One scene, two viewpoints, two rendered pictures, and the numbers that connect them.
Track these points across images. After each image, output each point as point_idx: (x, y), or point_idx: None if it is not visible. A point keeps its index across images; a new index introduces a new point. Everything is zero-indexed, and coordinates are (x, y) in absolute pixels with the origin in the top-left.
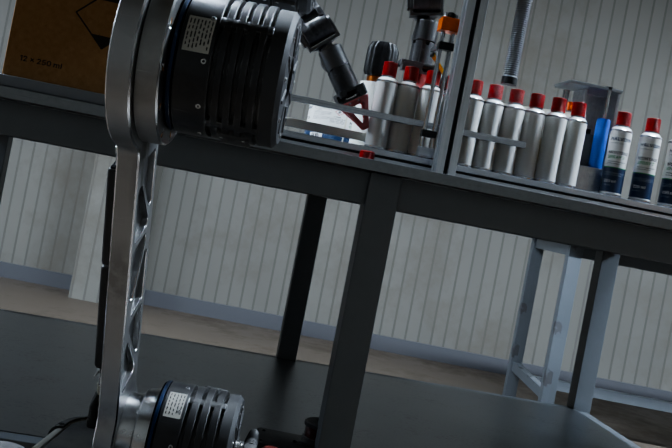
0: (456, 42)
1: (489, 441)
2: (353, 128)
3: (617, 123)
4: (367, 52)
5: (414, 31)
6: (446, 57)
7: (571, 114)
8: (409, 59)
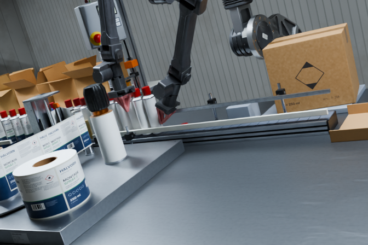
0: (138, 70)
1: None
2: (122, 143)
3: (56, 108)
4: (104, 92)
5: (120, 70)
6: (134, 79)
7: (72, 105)
8: (126, 86)
